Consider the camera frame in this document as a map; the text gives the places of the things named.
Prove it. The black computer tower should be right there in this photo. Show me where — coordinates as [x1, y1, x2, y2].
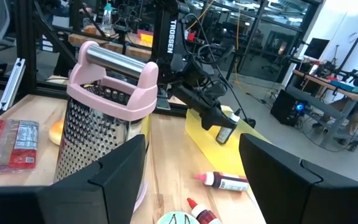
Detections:
[270, 89, 308, 128]

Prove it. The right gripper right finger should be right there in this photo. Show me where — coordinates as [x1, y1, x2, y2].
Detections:
[239, 133, 358, 224]

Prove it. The yellow translucent plastic bin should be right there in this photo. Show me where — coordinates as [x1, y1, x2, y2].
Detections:
[185, 105, 270, 178]

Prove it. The pink and grey toaster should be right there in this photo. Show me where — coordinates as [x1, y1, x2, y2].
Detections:
[53, 40, 160, 215]

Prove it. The black food colouring bottle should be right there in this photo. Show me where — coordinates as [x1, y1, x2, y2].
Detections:
[215, 108, 241, 146]

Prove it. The black computer monitor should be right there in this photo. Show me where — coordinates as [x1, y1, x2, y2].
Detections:
[304, 37, 331, 60]

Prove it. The grey metal workbench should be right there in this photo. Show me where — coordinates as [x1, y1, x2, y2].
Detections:
[292, 68, 358, 152]

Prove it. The wooden background workbench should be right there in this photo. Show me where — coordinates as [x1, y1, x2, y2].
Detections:
[68, 29, 155, 62]

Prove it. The clear bottle teal cap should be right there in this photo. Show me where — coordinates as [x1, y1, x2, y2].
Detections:
[101, 2, 113, 29]

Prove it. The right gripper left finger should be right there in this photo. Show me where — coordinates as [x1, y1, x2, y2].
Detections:
[0, 134, 147, 224]

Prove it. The red-tipped food colouring bottle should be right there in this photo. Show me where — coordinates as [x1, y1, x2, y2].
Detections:
[186, 197, 223, 224]

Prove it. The red marker tube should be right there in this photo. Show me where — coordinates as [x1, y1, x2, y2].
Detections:
[193, 170, 250, 193]

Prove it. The green frosted donut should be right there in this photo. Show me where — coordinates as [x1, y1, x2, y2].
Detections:
[155, 210, 201, 224]

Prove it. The red candy package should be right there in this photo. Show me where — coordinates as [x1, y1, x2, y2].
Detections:
[0, 119, 40, 177]

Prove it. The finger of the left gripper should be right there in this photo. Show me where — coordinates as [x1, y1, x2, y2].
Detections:
[172, 85, 232, 131]

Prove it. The silver aluminium extrusion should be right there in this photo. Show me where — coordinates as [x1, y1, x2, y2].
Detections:
[0, 57, 27, 112]

